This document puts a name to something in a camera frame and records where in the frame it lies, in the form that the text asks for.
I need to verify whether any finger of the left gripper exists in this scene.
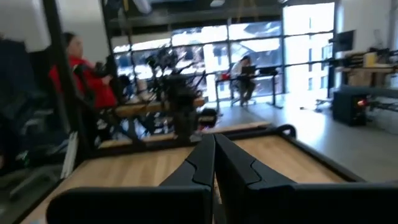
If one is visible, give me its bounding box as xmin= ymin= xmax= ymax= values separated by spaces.
xmin=172 ymin=119 xmax=187 ymax=144
xmin=186 ymin=108 xmax=218 ymax=144

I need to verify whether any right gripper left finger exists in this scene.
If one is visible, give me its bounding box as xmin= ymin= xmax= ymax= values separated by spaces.
xmin=46 ymin=133 xmax=216 ymax=224

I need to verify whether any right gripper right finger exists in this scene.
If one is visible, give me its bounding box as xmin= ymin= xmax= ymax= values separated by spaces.
xmin=214 ymin=133 xmax=398 ymax=224

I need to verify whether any wooden workbench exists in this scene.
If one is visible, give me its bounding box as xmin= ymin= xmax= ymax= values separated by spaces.
xmin=114 ymin=96 xmax=206 ymax=119

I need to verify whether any person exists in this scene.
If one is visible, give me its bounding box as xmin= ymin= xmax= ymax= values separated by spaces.
xmin=231 ymin=55 xmax=258 ymax=107
xmin=49 ymin=32 xmax=118 ymax=110

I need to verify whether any black desk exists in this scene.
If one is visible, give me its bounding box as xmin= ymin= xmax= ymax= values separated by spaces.
xmin=215 ymin=66 xmax=283 ymax=110

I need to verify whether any white strip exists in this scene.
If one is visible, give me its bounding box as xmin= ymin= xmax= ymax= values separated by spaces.
xmin=60 ymin=131 xmax=79 ymax=180

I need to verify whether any black computer tower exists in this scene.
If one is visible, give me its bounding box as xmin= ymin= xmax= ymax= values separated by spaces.
xmin=331 ymin=89 xmax=370 ymax=127

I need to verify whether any black aluminium table frame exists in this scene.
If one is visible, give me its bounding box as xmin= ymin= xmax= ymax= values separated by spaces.
xmin=12 ymin=0 xmax=368 ymax=224

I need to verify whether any wall monitor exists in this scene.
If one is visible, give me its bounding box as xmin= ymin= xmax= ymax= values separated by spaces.
xmin=328 ymin=29 xmax=356 ymax=53

